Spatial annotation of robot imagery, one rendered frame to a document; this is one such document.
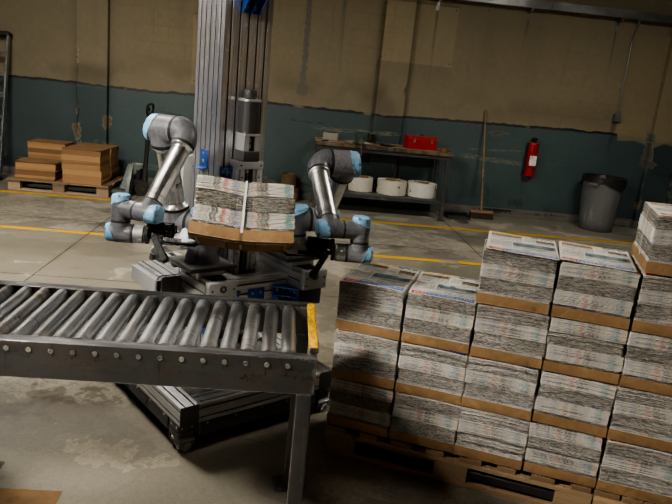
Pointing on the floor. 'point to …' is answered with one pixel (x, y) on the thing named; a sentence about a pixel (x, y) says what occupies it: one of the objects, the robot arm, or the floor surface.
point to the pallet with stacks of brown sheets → (68, 167)
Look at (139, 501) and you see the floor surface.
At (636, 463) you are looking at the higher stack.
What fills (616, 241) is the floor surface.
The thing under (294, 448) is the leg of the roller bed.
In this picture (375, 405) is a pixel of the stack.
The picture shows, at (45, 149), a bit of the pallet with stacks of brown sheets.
